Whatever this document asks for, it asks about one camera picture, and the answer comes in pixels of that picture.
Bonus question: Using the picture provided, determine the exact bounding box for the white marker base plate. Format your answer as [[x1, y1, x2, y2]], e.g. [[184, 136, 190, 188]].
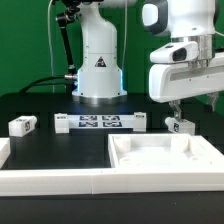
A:
[[54, 112, 147, 134]]

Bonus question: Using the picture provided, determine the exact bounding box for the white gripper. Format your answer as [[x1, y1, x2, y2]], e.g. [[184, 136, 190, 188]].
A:
[[149, 41, 224, 120]]

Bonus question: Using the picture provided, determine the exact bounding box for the white thin cable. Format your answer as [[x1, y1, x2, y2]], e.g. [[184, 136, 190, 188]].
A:
[[47, 0, 56, 94]]

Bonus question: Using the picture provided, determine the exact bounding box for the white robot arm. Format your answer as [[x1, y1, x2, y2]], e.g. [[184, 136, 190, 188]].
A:
[[54, 0, 224, 117]]

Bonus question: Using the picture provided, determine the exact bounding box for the white square tabletop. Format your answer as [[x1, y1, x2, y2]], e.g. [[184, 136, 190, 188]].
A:
[[108, 134, 224, 173]]

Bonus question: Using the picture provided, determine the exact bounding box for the black cable bundle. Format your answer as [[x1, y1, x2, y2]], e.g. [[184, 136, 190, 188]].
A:
[[18, 75, 79, 94]]

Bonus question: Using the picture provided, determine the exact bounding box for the white U-shaped obstacle fence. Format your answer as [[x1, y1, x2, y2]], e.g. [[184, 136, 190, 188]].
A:
[[0, 138, 224, 196]]

